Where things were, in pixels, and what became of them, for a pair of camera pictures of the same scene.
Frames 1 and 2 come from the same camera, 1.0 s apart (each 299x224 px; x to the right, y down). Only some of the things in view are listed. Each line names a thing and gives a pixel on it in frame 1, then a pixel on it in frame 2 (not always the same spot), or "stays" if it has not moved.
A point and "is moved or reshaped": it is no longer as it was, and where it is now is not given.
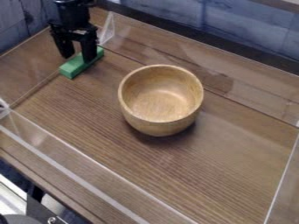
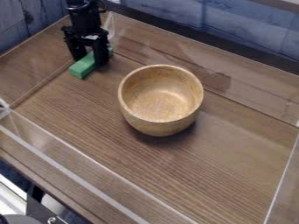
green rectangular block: (77, 65) is moved or reshaped
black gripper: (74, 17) → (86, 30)
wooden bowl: (161, 98) stays
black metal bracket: (41, 212) stays
